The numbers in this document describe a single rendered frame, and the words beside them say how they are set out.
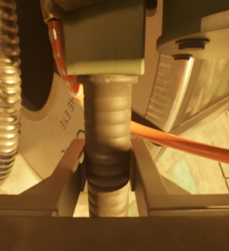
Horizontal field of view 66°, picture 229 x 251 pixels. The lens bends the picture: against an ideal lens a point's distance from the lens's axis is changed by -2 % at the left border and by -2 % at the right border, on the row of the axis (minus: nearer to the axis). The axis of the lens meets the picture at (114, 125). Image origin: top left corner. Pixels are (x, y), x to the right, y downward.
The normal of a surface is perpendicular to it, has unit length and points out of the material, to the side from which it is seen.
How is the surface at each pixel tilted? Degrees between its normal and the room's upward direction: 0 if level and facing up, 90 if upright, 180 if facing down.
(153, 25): 90
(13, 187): 0
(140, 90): 90
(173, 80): 89
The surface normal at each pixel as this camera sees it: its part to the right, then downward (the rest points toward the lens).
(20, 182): 0.63, -0.24
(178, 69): -0.68, 0.25
